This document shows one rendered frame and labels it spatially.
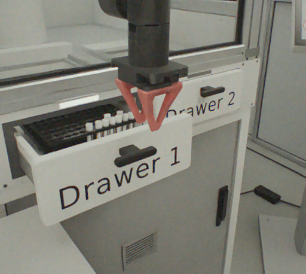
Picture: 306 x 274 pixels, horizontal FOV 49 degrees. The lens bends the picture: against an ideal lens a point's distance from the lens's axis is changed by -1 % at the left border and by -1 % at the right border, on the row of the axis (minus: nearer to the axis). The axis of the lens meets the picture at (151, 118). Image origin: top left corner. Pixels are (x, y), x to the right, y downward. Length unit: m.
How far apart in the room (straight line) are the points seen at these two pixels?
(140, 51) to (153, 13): 0.05
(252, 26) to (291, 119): 1.51
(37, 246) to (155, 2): 0.42
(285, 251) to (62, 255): 1.26
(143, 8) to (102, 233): 0.58
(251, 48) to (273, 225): 1.07
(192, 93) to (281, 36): 1.59
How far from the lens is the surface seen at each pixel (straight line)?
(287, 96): 2.38
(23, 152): 0.62
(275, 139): 2.52
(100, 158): 0.53
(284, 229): 1.81
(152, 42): 0.45
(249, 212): 1.92
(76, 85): 0.66
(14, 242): 0.63
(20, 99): 0.63
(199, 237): 1.16
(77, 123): 0.66
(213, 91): 0.80
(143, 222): 0.94
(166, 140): 0.59
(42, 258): 0.59
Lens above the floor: 1.17
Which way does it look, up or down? 23 degrees down
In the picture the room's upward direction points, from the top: straight up
